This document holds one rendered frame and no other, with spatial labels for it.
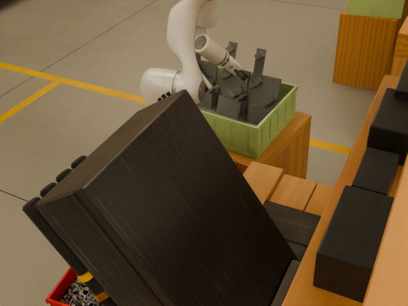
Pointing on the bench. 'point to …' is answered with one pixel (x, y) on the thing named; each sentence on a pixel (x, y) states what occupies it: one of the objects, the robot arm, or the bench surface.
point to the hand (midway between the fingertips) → (240, 71)
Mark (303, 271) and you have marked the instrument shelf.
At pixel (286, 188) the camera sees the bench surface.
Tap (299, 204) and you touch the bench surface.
